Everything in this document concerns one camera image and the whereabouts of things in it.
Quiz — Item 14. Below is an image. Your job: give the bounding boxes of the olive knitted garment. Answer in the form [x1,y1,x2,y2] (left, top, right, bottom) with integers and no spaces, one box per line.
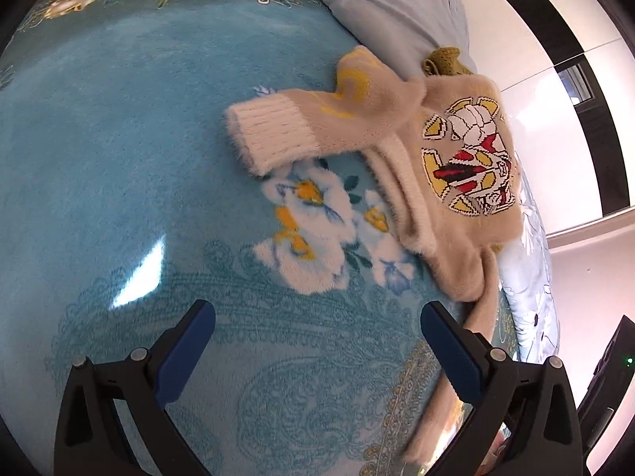
[421,46,474,77]

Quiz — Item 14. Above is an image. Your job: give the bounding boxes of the grey floral pillow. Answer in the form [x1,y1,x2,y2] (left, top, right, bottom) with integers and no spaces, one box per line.
[292,0,562,364]

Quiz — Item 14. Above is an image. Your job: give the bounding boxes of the beige fuzzy sweater robot print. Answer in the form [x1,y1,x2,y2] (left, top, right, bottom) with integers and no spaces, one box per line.
[223,46,521,464]

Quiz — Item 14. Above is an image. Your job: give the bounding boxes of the white wardrobe black stripe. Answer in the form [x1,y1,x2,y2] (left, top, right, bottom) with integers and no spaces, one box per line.
[466,0,635,246]

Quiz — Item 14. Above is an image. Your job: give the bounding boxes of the teal floral plush blanket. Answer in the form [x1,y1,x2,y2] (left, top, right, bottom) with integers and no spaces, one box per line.
[0,0,527,476]

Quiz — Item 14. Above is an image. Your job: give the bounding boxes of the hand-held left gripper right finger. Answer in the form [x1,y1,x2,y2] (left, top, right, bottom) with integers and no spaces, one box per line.
[421,300,589,476]

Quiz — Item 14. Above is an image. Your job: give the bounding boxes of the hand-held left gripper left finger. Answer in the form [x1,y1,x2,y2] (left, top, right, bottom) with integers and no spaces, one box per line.
[54,300,216,476]

